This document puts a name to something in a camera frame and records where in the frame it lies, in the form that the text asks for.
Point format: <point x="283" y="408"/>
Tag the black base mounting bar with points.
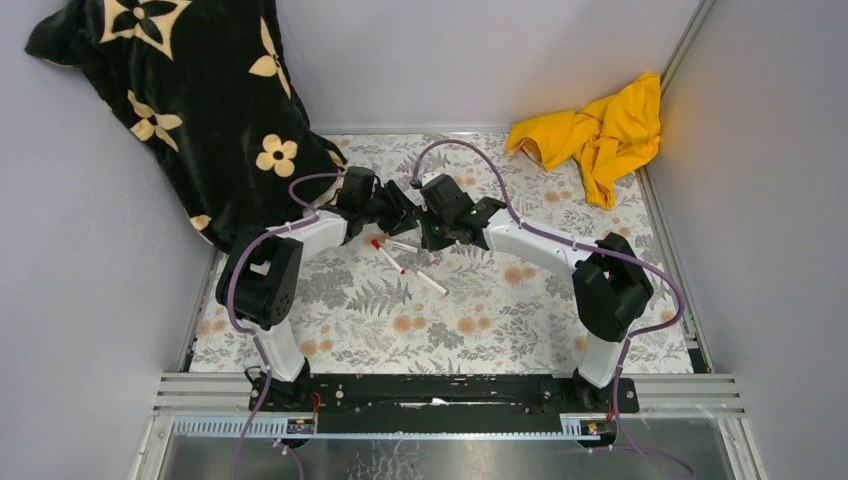
<point x="483" y="399"/>

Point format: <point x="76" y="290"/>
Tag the red capped white marker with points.
<point x="389" y="259"/>

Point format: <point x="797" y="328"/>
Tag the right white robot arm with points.
<point x="610" y="293"/>

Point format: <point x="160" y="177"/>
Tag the floral patterned table mat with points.
<point x="355" y="314"/>

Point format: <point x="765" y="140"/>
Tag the black floral plush blanket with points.
<point x="204" y="85"/>

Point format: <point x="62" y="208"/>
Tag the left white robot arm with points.
<point x="259" y="281"/>

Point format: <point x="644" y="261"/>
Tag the grey capped white marker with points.
<point x="429" y="281"/>

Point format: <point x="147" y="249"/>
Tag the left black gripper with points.
<point x="401" y="209"/>

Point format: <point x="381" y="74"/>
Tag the yellow cloth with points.
<point x="609" y="138"/>

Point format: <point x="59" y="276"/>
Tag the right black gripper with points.
<point x="430" y="242"/>

